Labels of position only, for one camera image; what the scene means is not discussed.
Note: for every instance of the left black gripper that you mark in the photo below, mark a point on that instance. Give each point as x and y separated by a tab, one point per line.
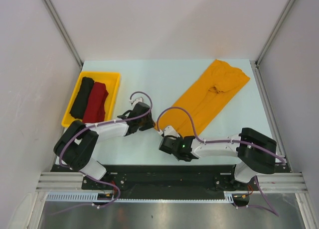
150	123

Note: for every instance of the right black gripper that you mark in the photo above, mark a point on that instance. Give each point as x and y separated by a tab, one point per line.
175	137

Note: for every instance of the yellow plastic tray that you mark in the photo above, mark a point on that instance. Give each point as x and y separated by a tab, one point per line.
110	79

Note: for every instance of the orange t shirt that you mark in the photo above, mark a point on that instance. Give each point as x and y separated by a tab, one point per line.
213	90

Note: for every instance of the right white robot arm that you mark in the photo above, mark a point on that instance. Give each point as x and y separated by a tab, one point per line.
257	152

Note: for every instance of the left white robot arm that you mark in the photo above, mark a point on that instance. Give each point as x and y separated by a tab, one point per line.
76	145

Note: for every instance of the red rolled t shirt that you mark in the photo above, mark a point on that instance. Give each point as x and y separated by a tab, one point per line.
95	109

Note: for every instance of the black rolled t shirt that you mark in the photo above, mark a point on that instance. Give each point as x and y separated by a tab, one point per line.
81	100

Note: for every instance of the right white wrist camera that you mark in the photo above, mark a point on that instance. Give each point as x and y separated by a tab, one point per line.
169	131

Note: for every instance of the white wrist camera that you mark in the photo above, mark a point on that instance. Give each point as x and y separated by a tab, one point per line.
169	131
136	101

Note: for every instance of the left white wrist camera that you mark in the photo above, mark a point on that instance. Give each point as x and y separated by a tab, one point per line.
136	101

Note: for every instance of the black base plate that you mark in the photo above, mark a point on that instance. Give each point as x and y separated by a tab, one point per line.
199	182

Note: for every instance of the white slotted cable duct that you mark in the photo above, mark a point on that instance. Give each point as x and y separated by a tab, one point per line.
106	197

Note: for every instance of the right aluminium frame post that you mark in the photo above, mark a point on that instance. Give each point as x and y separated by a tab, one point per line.
277	27

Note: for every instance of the aluminium frame post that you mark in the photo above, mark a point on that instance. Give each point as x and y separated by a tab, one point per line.
49	5
277	27

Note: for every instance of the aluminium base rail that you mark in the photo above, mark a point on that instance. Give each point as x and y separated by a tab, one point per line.
72	182

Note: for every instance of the left aluminium frame post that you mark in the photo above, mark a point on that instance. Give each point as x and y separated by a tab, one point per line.
49	5

